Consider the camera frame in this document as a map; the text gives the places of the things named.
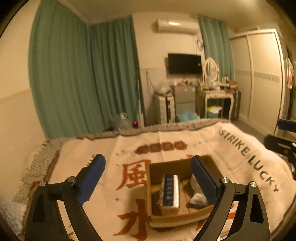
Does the light grey cloth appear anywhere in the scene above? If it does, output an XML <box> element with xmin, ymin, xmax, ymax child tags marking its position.
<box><xmin>189</xmin><ymin>174</ymin><xmax>209</xmax><ymax>208</ymax></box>

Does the checked grey bedsheet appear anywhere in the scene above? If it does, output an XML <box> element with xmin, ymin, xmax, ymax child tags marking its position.
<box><xmin>1</xmin><ymin>138</ymin><xmax>70</xmax><ymax>236</ymax></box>

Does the white dressing table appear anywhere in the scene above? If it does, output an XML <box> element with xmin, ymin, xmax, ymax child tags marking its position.
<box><xmin>195</xmin><ymin>90</ymin><xmax>234</xmax><ymax>120</ymax></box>

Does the open cardboard box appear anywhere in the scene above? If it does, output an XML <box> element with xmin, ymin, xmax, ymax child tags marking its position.
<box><xmin>147</xmin><ymin>159</ymin><xmax>213</xmax><ymax>228</ymax></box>

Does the white louvred wardrobe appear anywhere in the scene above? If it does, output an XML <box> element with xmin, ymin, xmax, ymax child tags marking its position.
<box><xmin>230</xmin><ymin>29</ymin><xmax>285</xmax><ymax>135</ymax></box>

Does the white oval vanity mirror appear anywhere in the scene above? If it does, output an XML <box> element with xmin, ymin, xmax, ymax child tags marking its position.
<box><xmin>203</xmin><ymin>57</ymin><xmax>220</xmax><ymax>83</ymax></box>

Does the beige woven blanket with lettering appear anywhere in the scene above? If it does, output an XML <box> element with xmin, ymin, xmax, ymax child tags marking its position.
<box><xmin>24</xmin><ymin>120</ymin><xmax>295</xmax><ymax>240</ymax></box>

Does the grey small fridge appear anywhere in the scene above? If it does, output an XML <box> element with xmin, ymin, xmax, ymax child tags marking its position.
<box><xmin>174</xmin><ymin>85</ymin><xmax>198</xmax><ymax>122</ymax></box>

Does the white small appliance with black stripe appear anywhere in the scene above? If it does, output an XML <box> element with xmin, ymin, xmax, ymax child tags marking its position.
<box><xmin>154</xmin><ymin>95</ymin><xmax>175</xmax><ymax>124</ymax></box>

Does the clear water jug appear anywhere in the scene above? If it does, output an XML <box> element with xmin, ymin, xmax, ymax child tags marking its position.
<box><xmin>110</xmin><ymin>113</ymin><xmax>133</xmax><ymax>131</ymax></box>

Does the green curtain right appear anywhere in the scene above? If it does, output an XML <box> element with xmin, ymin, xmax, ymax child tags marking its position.
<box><xmin>198</xmin><ymin>16</ymin><xmax>234</xmax><ymax>79</ymax></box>

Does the green curtain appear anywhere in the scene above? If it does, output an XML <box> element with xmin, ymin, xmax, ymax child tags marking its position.
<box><xmin>29</xmin><ymin>1</ymin><xmax>144</xmax><ymax>139</ymax></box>
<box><xmin>198</xmin><ymin>16</ymin><xmax>234</xmax><ymax>79</ymax></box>

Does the white air conditioner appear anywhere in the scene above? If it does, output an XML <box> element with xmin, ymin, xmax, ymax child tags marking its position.
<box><xmin>156</xmin><ymin>19</ymin><xmax>199</xmax><ymax>35</ymax></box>

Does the green curtain left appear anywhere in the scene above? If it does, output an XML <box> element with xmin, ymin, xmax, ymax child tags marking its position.
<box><xmin>29</xmin><ymin>1</ymin><xmax>144</xmax><ymax>139</ymax></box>

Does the black wall television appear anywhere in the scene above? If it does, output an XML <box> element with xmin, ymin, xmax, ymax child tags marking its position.
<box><xmin>168</xmin><ymin>53</ymin><xmax>203</xmax><ymax>75</ymax></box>

